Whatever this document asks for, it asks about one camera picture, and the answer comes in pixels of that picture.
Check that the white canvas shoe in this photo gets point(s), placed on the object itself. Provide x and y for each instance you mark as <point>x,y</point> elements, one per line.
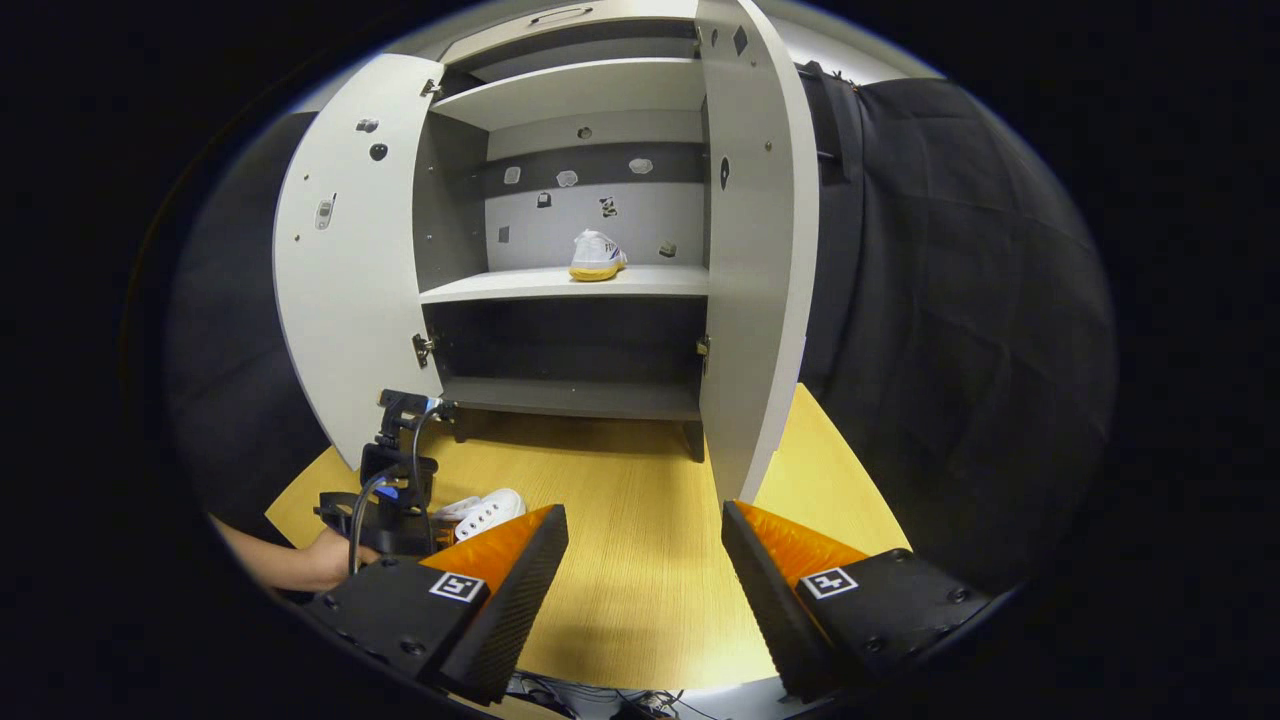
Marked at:
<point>490,512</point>
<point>596,258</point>

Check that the grey shoe cabinet door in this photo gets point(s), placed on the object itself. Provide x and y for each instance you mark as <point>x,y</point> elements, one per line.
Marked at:
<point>755,300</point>
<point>340,300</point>

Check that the grey shoe cabinet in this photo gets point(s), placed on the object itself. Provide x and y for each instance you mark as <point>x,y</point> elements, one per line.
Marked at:
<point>560,285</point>

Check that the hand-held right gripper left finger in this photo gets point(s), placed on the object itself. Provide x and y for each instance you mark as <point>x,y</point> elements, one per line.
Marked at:
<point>500,620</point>

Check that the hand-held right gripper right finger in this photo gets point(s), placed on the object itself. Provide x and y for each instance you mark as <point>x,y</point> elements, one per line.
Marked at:
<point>770,610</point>

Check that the grey cabinet drawer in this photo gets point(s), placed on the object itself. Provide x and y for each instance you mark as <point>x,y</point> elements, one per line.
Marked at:
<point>620,30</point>

